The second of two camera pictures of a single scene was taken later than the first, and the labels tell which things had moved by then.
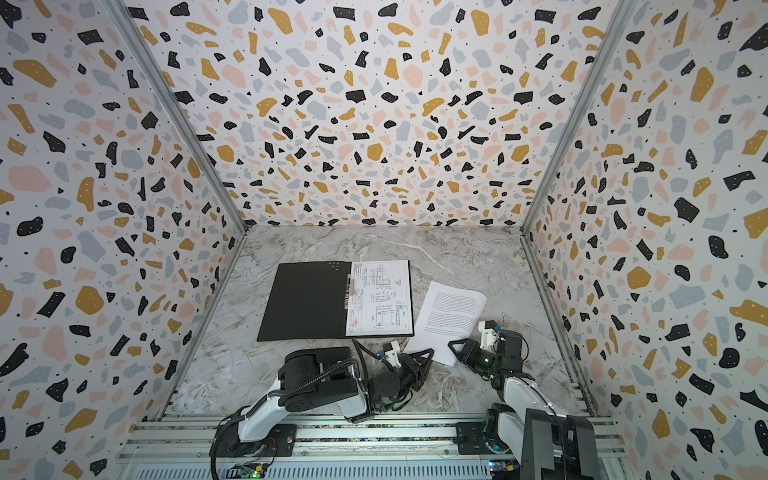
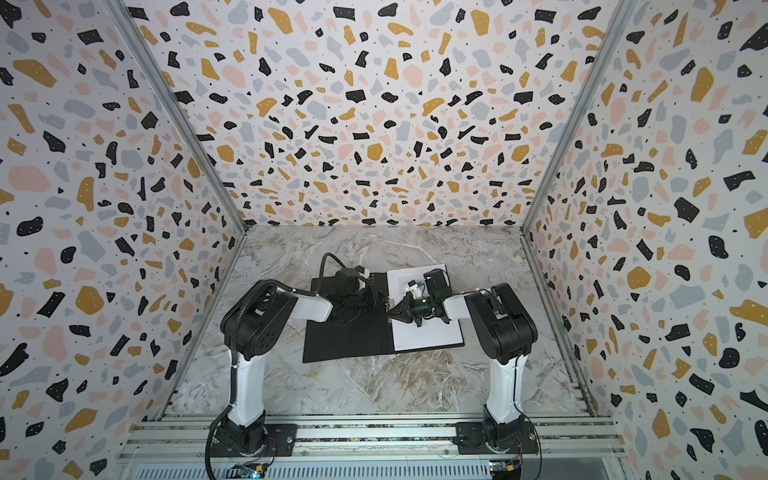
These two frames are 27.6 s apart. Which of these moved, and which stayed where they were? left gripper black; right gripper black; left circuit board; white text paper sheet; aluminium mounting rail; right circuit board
Moved: left gripper black; white text paper sheet; right gripper black
Stayed: left circuit board; right circuit board; aluminium mounting rail
